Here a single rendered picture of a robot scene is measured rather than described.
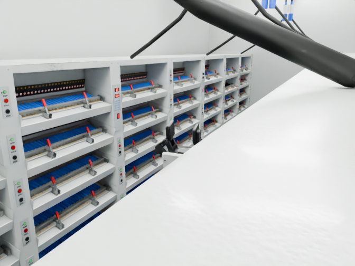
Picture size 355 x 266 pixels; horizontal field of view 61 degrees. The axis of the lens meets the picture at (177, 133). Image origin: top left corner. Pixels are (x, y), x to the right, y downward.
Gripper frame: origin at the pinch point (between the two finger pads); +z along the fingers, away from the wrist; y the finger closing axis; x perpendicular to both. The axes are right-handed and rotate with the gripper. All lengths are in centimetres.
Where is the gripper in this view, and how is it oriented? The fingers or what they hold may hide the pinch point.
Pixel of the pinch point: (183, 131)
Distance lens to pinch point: 69.9
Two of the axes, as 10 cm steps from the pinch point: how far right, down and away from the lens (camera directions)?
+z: -0.5, -8.4, -5.3
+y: -9.4, -1.4, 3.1
